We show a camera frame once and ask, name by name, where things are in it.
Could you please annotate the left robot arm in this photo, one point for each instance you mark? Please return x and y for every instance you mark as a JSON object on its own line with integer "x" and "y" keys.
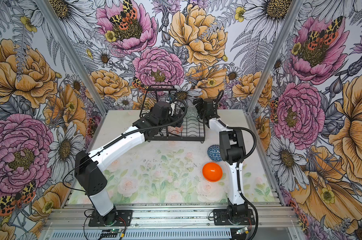
{"x": 89, "y": 167}

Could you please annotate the black wire dish rack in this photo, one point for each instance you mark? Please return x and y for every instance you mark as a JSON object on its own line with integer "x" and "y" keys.
{"x": 193, "y": 128}

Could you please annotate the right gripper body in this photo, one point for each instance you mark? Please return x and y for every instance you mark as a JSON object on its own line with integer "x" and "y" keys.
{"x": 201, "y": 111}

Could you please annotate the dark blue patterned bowl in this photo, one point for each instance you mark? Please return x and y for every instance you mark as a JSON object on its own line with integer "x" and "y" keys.
{"x": 213, "y": 153}

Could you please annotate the aluminium front rail frame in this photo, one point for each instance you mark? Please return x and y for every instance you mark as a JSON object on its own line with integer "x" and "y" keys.
{"x": 173, "y": 221}

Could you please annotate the green circuit board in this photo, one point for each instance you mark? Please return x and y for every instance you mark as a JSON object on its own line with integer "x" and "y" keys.
{"x": 112, "y": 233}

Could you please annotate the plain orange bowl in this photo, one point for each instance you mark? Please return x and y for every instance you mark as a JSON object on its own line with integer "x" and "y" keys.
{"x": 212, "y": 172}

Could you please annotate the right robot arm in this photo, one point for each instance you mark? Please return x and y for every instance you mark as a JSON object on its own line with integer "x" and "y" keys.
{"x": 232, "y": 152}

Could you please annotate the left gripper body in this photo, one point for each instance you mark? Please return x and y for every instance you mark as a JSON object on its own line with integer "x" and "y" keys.
{"x": 166, "y": 120}

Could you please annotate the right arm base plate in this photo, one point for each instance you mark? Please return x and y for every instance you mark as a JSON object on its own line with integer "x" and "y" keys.
{"x": 222, "y": 217}

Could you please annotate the orange patterned bowl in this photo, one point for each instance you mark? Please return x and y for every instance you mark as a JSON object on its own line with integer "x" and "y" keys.
{"x": 175, "y": 130}

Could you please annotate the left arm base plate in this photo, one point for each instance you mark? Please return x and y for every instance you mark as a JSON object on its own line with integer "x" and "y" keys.
{"x": 116, "y": 218}

